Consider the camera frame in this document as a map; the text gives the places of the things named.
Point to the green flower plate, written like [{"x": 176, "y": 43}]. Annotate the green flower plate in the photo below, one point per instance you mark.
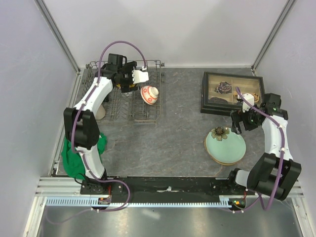
[{"x": 223, "y": 137}]

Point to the grey wire dish rack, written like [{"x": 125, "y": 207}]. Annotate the grey wire dish rack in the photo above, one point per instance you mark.
[{"x": 130, "y": 108}]

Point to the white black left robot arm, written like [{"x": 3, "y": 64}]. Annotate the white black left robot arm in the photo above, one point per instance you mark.
[{"x": 80, "y": 122}]

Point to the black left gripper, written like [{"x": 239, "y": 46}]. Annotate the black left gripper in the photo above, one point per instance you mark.
[{"x": 126, "y": 88}]

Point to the yellow patterned plate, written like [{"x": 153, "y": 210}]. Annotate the yellow patterned plate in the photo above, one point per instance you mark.
[{"x": 126, "y": 87}]

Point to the green cloth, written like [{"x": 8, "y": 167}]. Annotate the green cloth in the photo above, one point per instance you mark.
[{"x": 72, "y": 162}]

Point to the slotted cable duct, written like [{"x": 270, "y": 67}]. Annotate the slotted cable duct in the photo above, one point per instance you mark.
[{"x": 223, "y": 202}]

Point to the beige cup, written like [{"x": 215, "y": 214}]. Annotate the beige cup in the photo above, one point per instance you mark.
[{"x": 101, "y": 112}]

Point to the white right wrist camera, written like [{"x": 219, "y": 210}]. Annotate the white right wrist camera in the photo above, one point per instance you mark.
[{"x": 248, "y": 102}]

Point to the cream bird plate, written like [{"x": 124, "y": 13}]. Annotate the cream bird plate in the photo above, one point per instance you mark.
[{"x": 226, "y": 155}]

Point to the white orange patterned bowl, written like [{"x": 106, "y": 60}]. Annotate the white orange patterned bowl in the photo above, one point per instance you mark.
[{"x": 149, "y": 94}]

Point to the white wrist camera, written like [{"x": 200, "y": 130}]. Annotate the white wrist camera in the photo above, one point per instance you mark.
[
  {"x": 140, "y": 75},
  {"x": 248, "y": 102}
]

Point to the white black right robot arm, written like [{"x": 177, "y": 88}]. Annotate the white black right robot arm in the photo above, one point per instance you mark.
[{"x": 275, "y": 173}]

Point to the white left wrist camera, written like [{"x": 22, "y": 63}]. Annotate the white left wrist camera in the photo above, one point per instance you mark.
[{"x": 140, "y": 75}]

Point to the black glass-lid display box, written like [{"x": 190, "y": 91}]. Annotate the black glass-lid display box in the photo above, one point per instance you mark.
[{"x": 219, "y": 95}]

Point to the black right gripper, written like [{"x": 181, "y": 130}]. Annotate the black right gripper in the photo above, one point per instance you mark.
[{"x": 237, "y": 116}]

